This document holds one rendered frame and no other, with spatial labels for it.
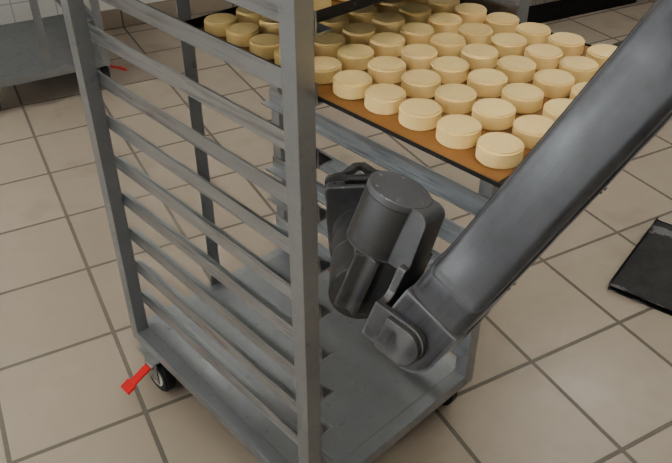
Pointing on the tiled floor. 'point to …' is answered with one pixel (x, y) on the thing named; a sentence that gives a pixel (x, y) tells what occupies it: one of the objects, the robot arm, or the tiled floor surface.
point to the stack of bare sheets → (648, 270)
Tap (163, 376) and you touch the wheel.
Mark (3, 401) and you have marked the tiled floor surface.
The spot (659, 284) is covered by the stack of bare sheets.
